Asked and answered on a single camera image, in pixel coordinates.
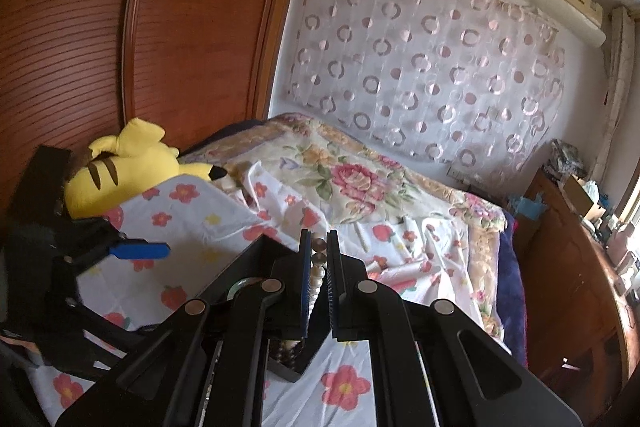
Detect light blue plastic item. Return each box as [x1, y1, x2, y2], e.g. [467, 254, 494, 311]
[515, 193, 547, 219]

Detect floral rose quilt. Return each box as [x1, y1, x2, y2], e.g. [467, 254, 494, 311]
[182, 112, 506, 343]

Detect wooden headboard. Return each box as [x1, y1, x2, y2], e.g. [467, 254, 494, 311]
[0, 0, 307, 168]

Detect green ring bangle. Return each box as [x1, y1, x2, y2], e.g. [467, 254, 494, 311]
[226, 278, 257, 305]

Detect sheer circle-pattern curtain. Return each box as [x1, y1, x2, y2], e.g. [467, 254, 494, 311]
[284, 0, 567, 175]

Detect dark blue blanket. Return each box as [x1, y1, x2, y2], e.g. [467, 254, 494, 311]
[500, 207, 528, 368]

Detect beige window curtain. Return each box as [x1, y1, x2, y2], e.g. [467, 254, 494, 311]
[605, 6, 640, 180]

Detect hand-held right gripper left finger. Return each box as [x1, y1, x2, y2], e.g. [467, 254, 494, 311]
[55, 230, 313, 427]

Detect white strawberry flower bedsheet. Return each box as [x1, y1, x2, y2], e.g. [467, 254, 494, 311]
[25, 159, 488, 427]

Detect yellow striped plush toy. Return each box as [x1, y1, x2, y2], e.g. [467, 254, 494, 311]
[62, 118, 229, 219]

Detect black jewelry tray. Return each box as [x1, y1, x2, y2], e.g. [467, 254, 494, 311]
[192, 232, 321, 384]

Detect white pearl bead bracelet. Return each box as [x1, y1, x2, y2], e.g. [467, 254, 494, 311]
[307, 233, 330, 325]

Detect dark bead bracelet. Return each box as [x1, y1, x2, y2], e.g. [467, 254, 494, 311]
[271, 339, 305, 367]

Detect cardboard box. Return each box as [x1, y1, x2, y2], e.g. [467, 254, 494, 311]
[562, 176, 607, 222]

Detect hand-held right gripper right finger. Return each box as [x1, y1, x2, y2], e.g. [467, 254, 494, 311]
[326, 230, 584, 427]

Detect brown wooden dresser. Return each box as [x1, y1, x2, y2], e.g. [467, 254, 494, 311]
[514, 167, 640, 388]

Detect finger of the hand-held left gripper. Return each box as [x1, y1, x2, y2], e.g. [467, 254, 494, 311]
[67, 297, 166, 358]
[62, 217, 172, 280]

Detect white wall socket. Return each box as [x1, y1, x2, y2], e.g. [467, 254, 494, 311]
[446, 166, 483, 186]

